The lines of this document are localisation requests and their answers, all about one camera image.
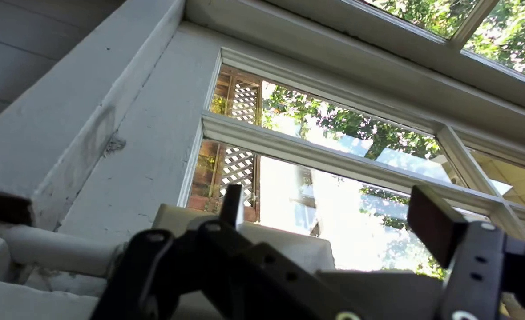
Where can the white lattice panel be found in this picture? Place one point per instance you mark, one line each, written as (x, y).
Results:
(238, 171)

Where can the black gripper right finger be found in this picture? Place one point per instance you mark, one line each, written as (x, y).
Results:
(476, 272)

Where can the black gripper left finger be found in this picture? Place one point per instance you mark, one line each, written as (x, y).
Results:
(256, 278)

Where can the white painted conduit pipe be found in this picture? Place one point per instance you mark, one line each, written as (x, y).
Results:
(60, 249)

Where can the narrow white framed window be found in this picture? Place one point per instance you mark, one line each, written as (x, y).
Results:
(334, 157)

